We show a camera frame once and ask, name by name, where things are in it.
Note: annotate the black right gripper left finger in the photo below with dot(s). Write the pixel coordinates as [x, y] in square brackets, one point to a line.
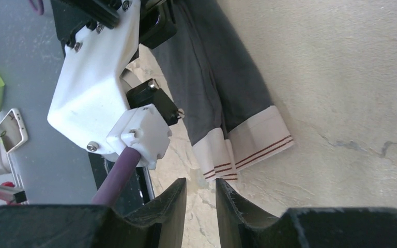
[159, 223]

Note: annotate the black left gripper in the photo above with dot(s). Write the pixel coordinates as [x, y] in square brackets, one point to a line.
[157, 25]

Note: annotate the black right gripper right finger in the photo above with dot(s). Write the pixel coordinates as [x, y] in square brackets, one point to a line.
[242, 223]

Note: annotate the dark grey boxer underwear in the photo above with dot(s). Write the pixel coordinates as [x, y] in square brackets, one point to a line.
[231, 120]

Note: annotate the white framed phone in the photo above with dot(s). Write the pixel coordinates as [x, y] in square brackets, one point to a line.
[13, 132]

